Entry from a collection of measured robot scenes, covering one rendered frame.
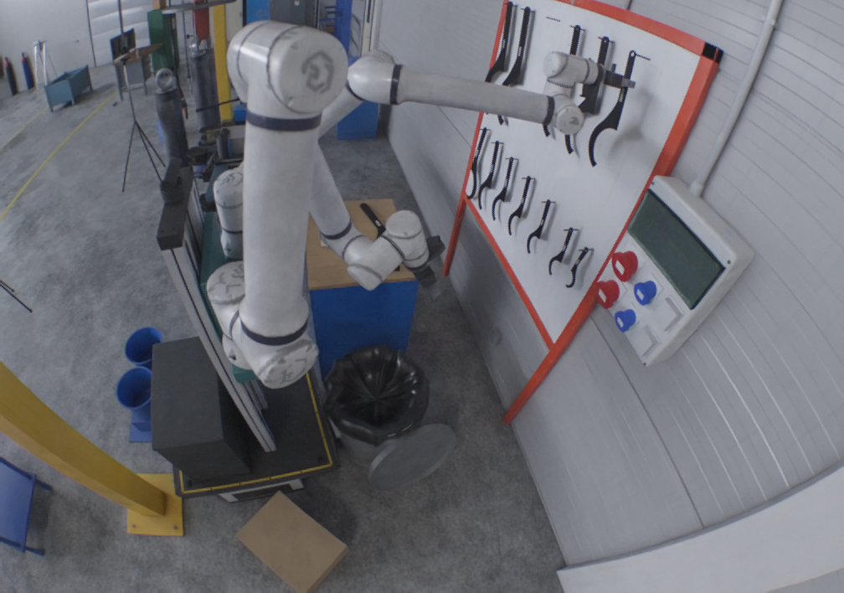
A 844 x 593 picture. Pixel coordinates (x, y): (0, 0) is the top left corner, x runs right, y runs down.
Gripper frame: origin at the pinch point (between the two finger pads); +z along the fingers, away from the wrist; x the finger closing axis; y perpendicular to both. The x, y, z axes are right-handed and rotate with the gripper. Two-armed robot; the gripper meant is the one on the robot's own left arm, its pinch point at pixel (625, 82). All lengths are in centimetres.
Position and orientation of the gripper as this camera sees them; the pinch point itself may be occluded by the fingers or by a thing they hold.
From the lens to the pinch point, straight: 145.0
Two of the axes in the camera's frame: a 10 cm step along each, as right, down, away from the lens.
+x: -2.7, -6.1, 7.5
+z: 9.6, -0.9, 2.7
